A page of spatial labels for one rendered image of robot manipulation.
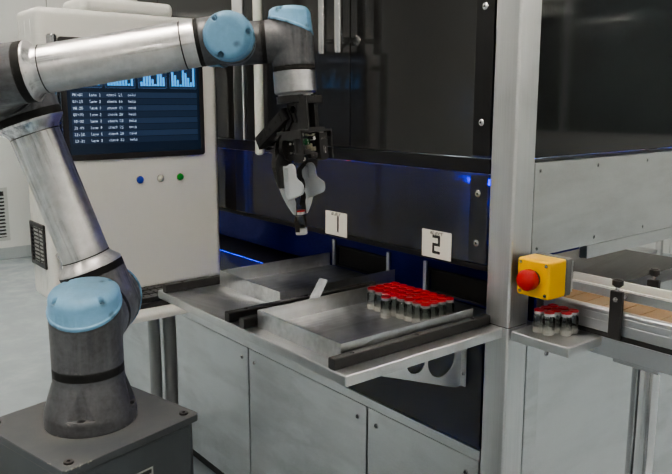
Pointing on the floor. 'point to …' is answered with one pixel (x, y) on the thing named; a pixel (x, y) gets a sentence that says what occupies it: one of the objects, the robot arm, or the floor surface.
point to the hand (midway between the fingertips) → (297, 206)
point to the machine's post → (510, 212)
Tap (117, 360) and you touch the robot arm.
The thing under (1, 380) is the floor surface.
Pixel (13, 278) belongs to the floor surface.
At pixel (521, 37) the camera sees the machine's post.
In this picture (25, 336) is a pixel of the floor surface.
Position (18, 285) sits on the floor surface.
